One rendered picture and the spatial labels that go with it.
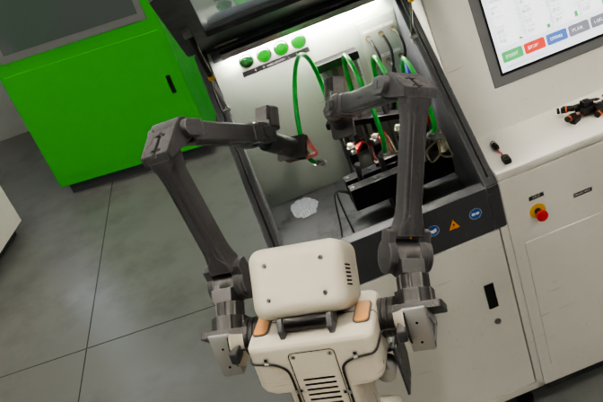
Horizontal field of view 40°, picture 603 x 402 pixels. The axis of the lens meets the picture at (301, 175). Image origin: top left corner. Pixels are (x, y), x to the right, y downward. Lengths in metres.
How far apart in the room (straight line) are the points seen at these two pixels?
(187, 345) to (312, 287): 2.22
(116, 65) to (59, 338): 1.67
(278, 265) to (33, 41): 3.57
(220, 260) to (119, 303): 2.48
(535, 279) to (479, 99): 0.60
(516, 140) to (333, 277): 1.08
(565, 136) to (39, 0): 3.29
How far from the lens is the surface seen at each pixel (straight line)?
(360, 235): 2.44
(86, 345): 4.22
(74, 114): 5.26
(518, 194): 2.54
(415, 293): 1.76
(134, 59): 5.02
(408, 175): 1.80
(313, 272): 1.70
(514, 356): 2.93
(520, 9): 2.64
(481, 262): 2.63
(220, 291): 1.92
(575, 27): 2.72
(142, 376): 3.86
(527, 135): 2.62
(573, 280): 2.83
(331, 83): 2.30
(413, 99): 1.79
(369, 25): 2.74
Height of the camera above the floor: 2.37
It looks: 30 degrees down
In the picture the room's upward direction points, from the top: 21 degrees counter-clockwise
